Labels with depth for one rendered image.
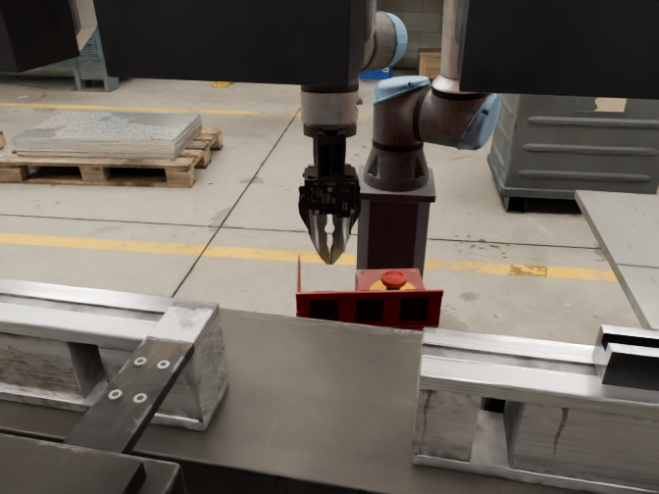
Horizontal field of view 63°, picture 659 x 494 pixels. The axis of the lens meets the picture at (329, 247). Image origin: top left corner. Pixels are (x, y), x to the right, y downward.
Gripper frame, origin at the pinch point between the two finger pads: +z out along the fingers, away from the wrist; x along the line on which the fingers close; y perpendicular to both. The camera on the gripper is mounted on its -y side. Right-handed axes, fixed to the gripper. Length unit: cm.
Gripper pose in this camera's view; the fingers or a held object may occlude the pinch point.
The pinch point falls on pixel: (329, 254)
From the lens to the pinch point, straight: 80.7
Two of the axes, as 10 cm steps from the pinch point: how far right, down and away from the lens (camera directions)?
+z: 0.0, 9.2, 4.0
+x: 10.0, -0.2, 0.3
